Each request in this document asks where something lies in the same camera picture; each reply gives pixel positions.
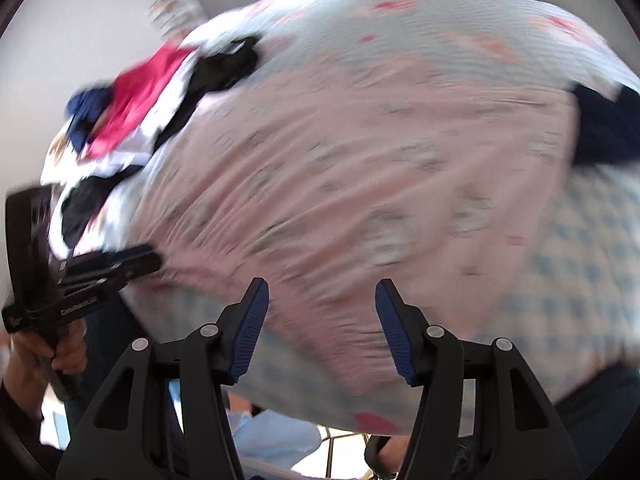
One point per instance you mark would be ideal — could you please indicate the person's right leg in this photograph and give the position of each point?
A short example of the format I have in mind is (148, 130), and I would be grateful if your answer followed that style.
(600, 400)

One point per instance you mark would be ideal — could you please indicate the black garment with white trim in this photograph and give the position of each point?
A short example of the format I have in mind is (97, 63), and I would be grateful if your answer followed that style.
(220, 67)

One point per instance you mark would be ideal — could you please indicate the checked cartoon cat blanket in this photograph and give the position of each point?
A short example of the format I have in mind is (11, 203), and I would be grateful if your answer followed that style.
(575, 260)

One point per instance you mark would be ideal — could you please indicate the person's left forearm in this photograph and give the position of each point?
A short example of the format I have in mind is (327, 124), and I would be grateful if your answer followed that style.
(20, 420)

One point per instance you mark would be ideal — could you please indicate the crumpled navy garment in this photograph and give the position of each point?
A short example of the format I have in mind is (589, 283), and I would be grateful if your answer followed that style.
(87, 110)

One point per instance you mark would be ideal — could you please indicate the folded navy garment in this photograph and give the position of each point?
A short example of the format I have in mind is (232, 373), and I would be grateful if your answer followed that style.
(610, 125)

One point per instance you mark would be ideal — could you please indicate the person's left hand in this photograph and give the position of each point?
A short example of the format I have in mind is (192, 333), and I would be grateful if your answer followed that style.
(70, 350)

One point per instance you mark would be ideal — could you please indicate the black knit garment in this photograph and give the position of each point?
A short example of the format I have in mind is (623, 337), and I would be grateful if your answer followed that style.
(85, 200)

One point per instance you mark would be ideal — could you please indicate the red garment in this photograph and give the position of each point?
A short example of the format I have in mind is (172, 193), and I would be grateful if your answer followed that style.
(135, 95)

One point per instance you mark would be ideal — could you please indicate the black sandal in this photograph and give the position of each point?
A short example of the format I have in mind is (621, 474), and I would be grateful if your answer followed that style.
(380, 452)

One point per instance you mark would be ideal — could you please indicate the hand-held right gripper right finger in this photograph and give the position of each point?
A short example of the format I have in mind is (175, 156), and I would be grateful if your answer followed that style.
(395, 332)

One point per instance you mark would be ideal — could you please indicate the light blue fleece cloth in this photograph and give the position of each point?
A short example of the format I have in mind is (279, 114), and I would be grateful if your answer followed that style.
(270, 435)

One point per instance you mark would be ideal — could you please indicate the cream garment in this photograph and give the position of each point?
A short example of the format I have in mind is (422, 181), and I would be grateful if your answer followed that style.
(57, 147)

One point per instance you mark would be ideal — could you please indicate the white shelf rack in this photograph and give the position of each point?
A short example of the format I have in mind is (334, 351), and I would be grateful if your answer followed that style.
(167, 5)

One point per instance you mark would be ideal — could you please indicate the pink printed garment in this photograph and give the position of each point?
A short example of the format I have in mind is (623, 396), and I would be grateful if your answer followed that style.
(350, 185)

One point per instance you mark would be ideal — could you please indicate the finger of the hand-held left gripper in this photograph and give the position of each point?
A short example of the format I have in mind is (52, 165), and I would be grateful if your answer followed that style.
(130, 272)
(110, 257)

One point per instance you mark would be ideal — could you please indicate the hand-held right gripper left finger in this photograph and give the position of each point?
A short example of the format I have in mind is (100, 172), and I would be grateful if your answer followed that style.
(250, 330)

